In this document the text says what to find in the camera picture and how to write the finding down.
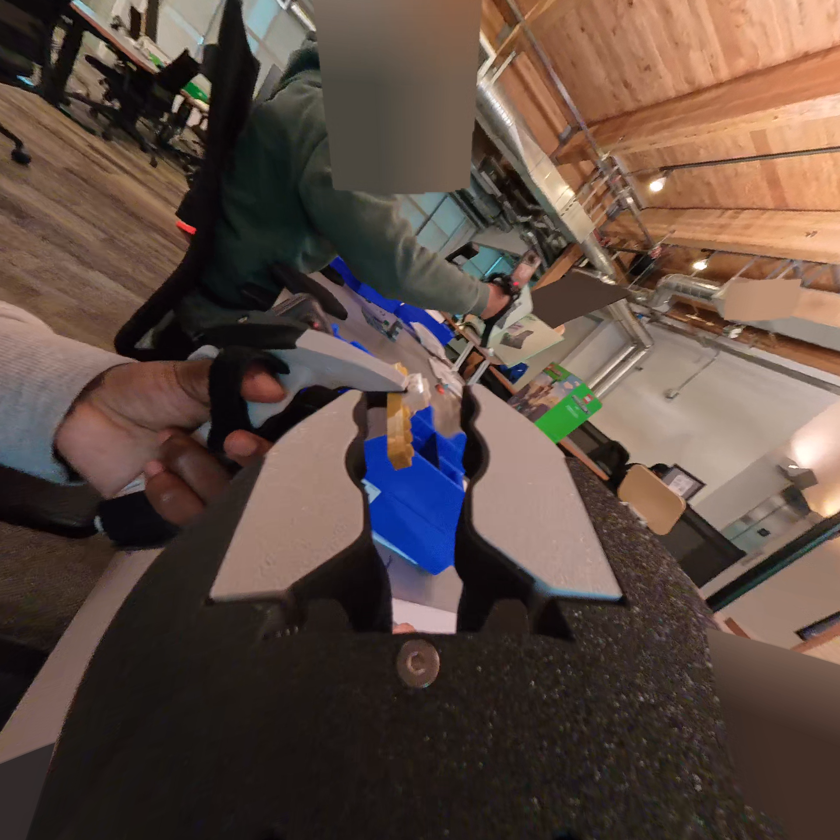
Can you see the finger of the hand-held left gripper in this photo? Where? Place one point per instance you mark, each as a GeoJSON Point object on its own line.
{"type": "Point", "coordinates": [348, 368]}

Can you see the black office chair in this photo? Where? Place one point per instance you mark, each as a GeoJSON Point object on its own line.
{"type": "Point", "coordinates": [230, 105]}

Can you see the green carton box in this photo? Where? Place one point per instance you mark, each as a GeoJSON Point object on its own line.
{"type": "Point", "coordinates": [567, 407]}

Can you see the black background chair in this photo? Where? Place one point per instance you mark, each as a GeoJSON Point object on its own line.
{"type": "Point", "coordinates": [164, 85]}

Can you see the blue plastic bin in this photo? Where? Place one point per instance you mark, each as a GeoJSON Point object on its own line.
{"type": "Point", "coordinates": [420, 512]}
{"type": "Point", "coordinates": [394, 309]}

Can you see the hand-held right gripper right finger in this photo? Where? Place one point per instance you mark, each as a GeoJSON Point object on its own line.
{"type": "Point", "coordinates": [551, 525]}

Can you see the person's left hand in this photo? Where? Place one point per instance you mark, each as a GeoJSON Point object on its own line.
{"type": "Point", "coordinates": [131, 420]}

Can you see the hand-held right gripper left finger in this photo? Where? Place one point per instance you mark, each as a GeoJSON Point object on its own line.
{"type": "Point", "coordinates": [282, 525]}

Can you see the yellow long brick plate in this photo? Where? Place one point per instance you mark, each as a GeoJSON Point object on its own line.
{"type": "Point", "coordinates": [400, 433]}

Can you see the silver ceiling duct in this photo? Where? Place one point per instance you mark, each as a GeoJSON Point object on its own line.
{"type": "Point", "coordinates": [519, 145]}

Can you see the wooden chair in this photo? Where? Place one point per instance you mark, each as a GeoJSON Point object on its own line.
{"type": "Point", "coordinates": [650, 499]}

